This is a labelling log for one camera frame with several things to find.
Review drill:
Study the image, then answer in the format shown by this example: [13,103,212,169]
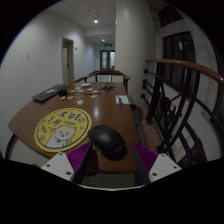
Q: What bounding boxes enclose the dark closed laptop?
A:
[31,85,72,103]

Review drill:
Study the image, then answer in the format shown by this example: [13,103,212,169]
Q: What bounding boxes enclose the open white doorway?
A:
[60,37,76,85]

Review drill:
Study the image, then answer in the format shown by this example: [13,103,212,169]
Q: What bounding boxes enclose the white paper card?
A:
[115,94,130,105]

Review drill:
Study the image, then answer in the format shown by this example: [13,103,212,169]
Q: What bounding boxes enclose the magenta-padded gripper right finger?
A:
[129,141,183,187]

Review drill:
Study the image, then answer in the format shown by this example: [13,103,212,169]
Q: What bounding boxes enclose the glass double door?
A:
[99,49,116,71]

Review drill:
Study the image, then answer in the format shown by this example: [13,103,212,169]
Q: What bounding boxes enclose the thin black cable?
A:
[65,85,123,105]

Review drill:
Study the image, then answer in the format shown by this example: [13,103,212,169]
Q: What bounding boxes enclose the black computer mouse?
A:
[87,124,129,162]

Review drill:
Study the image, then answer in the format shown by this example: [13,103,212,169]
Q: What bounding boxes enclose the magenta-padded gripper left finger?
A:
[40,141,98,186]

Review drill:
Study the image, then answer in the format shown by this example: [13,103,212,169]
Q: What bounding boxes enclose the black railing with wooden handrail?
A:
[140,58,224,168]

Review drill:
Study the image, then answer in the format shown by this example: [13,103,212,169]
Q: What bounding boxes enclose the wooden chair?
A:
[74,69,132,93]

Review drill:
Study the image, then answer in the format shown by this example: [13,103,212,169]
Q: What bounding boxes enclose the round yellow cartoon mouse pad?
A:
[33,107,93,154]

